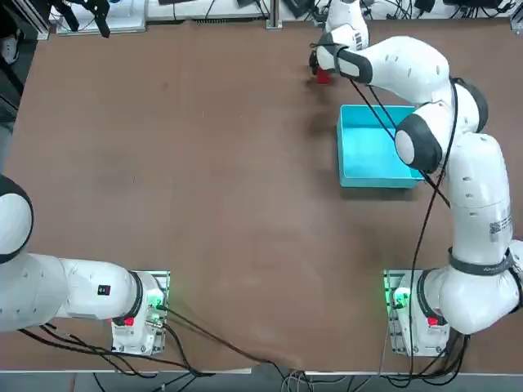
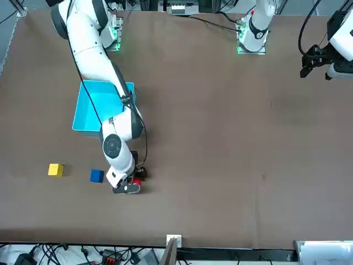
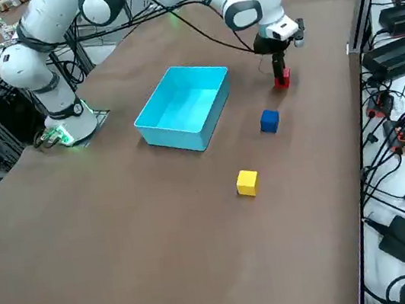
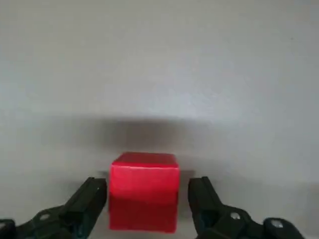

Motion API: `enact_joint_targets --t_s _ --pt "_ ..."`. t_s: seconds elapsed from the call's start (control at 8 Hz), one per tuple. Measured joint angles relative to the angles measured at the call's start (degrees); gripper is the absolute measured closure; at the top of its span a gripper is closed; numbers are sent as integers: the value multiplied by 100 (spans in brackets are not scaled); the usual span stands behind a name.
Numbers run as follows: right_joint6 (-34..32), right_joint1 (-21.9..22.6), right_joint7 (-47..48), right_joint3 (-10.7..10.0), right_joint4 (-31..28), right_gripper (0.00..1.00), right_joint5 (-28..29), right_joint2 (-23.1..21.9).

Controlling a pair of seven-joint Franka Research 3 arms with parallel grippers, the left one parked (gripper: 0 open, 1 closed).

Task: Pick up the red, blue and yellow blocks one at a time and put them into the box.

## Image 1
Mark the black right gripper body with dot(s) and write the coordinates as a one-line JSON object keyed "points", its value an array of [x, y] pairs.
{"points": [[314, 63]]}

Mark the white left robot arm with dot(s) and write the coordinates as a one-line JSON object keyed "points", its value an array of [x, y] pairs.
{"points": [[81, 290]]}

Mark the red cube block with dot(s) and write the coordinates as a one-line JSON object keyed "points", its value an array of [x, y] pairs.
{"points": [[325, 77]]}

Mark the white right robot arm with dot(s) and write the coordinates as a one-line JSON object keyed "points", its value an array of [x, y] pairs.
{"points": [[408, 65]]}

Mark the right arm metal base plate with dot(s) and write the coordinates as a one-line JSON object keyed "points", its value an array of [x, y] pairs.
{"points": [[390, 339]]}

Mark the aluminium corner profile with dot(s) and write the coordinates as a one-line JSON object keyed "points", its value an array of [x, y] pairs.
{"points": [[38, 24], [517, 16]]}

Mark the cyan plastic box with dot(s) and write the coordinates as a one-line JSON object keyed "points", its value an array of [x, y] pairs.
{"points": [[363, 155]]}

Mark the aluminium frame post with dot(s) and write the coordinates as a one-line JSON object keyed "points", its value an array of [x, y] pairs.
{"points": [[274, 16]]}

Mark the black power adapter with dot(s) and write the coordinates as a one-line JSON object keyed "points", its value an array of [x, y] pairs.
{"points": [[296, 7]]}

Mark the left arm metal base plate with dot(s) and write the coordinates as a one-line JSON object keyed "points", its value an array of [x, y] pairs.
{"points": [[161, 343]]}

